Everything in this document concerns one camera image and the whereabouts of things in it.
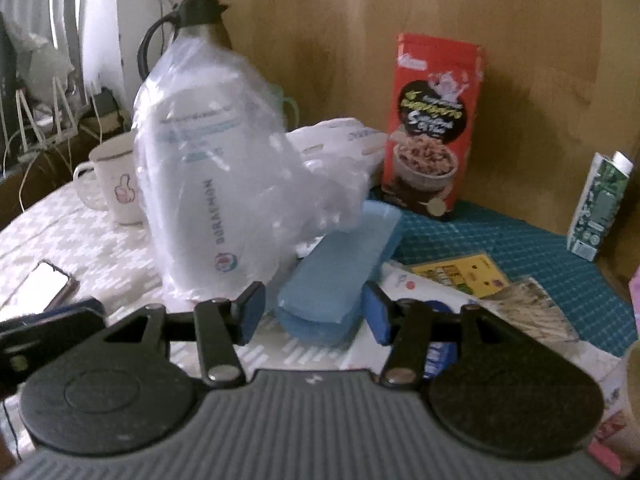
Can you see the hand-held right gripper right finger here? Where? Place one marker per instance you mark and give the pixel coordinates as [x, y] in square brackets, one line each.
[377, 317]

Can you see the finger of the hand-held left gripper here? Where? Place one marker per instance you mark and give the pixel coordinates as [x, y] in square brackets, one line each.
[55, 312]

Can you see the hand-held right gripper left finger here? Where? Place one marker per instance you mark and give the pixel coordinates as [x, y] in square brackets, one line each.
[251, 312]

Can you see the blue tissue pack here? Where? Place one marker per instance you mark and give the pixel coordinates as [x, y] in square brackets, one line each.
[330, 270]

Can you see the bagged stack of paper cups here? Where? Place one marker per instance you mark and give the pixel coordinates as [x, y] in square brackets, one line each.
[200, 185]

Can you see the smartphone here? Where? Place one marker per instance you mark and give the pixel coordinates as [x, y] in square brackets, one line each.
[40, 287]

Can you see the white printed paper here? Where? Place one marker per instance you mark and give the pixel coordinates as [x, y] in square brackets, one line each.
[415, 285]

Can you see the chevron patterned tablecloth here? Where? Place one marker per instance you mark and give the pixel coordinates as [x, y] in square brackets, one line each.
[100, 255]

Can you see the yellow leaflet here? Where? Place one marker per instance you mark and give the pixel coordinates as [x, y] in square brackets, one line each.
[470, 272]

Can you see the white mug with thumb print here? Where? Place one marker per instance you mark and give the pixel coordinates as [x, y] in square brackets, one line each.
[117, 190]

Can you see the beige patterned booklet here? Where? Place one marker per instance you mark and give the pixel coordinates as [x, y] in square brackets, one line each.
[530, 305]

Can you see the teal checkered cloth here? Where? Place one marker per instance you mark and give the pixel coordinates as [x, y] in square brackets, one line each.
[540, 255]

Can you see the white router with antennas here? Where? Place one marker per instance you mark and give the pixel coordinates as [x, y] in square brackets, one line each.
[55, 137]

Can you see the white tissue pack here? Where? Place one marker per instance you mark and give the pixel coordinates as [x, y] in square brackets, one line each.
[340, 140]

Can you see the pale green cup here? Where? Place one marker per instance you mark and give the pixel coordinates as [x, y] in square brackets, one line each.
[290, 107]

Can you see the red snack box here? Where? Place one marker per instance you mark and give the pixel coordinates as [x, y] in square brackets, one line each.
[435, 85]

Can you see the green drink carton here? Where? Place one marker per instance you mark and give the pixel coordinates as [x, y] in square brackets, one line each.
[597, 205]

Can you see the white plastic bag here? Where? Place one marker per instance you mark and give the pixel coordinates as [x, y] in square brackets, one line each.
[45, 65]

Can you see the pink box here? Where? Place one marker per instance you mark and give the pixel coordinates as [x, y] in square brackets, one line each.
[636, 285]

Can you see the pink packet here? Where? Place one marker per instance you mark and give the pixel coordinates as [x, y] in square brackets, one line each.
[612, 455]

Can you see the steel thermos jug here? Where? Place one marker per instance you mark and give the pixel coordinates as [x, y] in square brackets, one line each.
[195, 12]

